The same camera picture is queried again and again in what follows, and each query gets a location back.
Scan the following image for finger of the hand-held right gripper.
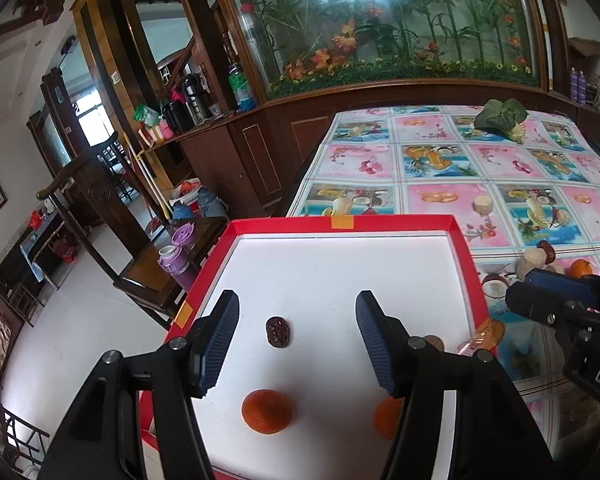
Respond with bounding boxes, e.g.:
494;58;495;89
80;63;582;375
526;267;600;311
505;282;598;333

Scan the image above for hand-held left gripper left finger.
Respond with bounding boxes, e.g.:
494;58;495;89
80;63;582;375
39;289;241;480

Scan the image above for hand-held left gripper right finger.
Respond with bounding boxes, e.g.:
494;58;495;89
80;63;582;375
355;290;556;480

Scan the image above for red box with white inside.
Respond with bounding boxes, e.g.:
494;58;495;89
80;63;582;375
139;214;493;480

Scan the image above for dark red jujube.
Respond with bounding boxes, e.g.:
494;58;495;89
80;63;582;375
265;316;292;347

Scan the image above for purple thermos flask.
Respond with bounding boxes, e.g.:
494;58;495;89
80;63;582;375
158;245;196;291

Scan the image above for wooden side table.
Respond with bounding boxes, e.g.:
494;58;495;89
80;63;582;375
114;216;228;331

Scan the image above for fruit print tablecloth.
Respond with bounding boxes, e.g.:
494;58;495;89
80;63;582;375
285;105;600;461

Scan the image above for green leafy vegetable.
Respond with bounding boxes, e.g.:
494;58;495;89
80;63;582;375
474;98;528;143

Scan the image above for dark wooden chair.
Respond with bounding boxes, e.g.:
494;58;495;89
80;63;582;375
36;132;153;286

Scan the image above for dark wooden cabinet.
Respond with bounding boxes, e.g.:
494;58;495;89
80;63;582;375
140;82;600;221

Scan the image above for black kettle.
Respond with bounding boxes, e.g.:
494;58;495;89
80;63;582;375
162;100;193;133

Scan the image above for green packet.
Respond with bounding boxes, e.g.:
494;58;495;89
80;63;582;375
132;103;158;128

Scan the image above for black thermos jug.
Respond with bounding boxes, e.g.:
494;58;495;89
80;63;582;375
179;73;206;123

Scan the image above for green plastic bottle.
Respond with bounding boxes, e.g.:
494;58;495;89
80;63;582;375
228;62;257;111

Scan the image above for glass tank with artificial plants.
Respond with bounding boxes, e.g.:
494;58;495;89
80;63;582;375
215;0;551;103

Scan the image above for yellow broom handle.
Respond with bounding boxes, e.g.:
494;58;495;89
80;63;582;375
130;140;172;222

